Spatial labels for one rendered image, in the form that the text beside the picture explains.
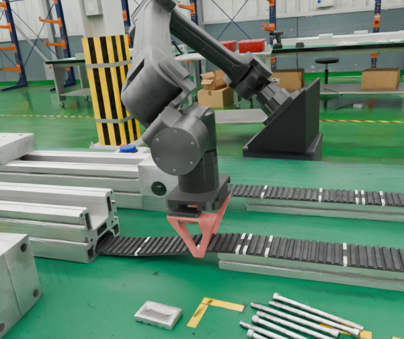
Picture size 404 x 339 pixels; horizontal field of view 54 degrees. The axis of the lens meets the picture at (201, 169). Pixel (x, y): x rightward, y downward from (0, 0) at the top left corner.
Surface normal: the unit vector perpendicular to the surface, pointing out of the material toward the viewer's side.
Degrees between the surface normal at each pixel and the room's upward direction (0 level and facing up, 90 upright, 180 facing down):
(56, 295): 0
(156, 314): 0
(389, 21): 90
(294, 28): 90
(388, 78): 89
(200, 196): 0
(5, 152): 90
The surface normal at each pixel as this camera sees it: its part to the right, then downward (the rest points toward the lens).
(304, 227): -0.07, -0.94
